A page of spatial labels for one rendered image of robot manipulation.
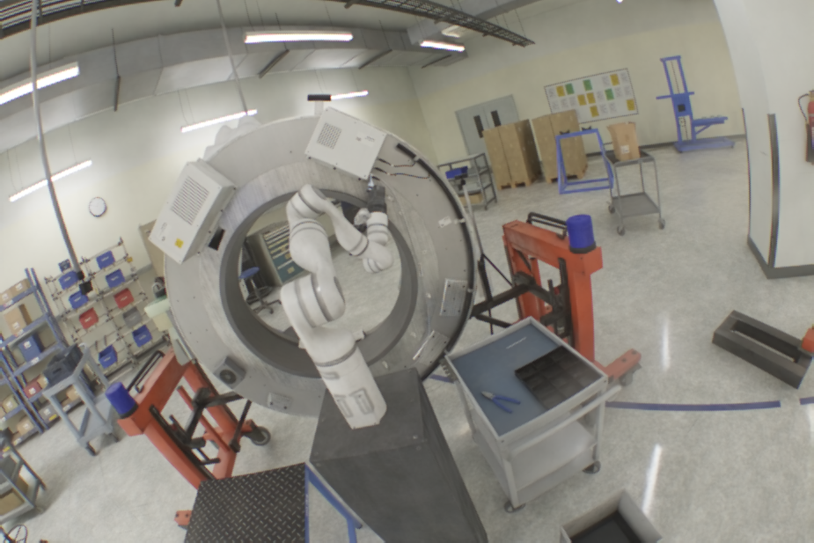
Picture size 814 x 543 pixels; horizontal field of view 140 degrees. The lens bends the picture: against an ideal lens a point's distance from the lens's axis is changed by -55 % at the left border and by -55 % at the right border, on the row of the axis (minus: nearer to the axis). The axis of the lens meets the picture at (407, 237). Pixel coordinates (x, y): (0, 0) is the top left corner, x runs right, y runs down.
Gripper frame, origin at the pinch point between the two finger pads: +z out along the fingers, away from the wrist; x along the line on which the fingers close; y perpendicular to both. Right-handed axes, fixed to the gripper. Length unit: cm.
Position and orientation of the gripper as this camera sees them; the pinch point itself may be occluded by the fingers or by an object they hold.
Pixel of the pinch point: (370, 175)
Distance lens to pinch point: 128.3
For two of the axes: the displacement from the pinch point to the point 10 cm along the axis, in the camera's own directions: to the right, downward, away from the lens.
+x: 4.2, -4.3, -8.0
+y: 9.0, 1.4, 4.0
